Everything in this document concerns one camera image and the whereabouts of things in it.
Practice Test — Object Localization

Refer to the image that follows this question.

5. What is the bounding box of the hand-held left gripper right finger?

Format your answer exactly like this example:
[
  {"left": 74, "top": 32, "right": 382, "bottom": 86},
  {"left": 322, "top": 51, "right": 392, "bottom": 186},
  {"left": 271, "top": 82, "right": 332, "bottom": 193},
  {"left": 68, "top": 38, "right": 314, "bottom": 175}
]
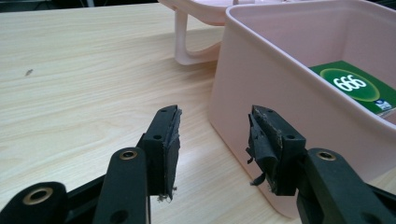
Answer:
[{"left": 246, "top": 105, "right": 307, "bottom": 197}]

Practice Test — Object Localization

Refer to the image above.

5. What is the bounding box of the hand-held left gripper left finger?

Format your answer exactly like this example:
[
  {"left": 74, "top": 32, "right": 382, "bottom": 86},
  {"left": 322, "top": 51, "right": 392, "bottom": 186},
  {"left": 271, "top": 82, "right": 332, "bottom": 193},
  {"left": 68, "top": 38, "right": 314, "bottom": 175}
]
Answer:
[{"left": 135, "top": 105, "right": 183, "bottom": 203}]

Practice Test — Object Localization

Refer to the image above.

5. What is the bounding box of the pink plastic storage box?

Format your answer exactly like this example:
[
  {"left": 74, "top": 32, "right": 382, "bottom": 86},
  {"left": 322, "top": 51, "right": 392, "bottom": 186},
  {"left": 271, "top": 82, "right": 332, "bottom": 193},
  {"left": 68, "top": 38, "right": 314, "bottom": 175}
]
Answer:
[{"left": 207, "top": 0, "right": 396, "bottom": 218}]

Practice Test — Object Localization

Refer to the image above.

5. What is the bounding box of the green packet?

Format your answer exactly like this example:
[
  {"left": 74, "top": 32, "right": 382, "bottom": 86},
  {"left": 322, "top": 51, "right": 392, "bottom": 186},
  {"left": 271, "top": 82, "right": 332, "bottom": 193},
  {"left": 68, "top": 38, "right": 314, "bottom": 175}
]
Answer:
[{"left": 308, "top": 60, "right": 396, "bottom": 118}]

